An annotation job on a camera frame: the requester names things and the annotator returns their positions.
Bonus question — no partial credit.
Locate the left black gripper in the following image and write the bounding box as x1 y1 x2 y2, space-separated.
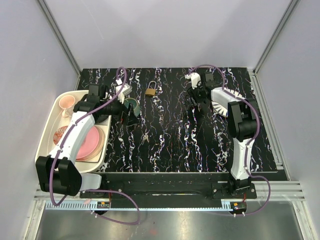
100 92 140 126

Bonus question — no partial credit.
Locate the silver key bunch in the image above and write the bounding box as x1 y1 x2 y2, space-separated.
142 133 150 143

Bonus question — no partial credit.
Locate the brass padlock silver shackle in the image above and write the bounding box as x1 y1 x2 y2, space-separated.
145 80 157 97

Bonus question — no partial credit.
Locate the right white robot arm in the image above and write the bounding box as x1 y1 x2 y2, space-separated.
185 72 260 199

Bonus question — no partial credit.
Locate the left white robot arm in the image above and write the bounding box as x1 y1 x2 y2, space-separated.
35 85 138 198

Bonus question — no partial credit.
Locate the green ceramic mug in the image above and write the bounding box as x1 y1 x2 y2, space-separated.
123 97 141 117

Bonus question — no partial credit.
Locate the blue striped white plate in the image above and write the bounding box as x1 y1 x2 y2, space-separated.
210 87 243 118

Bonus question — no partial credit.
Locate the pink plate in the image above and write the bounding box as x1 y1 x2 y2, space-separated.
76 126 105 163

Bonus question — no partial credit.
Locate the pink plastic cup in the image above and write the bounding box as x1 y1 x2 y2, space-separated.
58 95 76 110

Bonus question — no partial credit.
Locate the red patterned bowl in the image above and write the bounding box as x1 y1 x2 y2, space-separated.
53 125 68 145

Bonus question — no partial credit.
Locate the cream plastic tray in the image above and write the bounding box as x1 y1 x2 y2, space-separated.
34 90 112 175

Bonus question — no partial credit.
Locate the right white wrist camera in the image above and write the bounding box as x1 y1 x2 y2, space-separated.
185 72 201 90

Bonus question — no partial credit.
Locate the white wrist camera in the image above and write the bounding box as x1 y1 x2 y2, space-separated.
185 72 201 90
115 79 132 104

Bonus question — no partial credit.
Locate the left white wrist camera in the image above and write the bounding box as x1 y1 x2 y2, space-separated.
115 79 132 104

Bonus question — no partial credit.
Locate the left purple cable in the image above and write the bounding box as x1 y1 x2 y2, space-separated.
49 66 141 225

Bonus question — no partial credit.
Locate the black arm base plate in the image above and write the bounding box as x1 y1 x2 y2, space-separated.
80 172 257 209

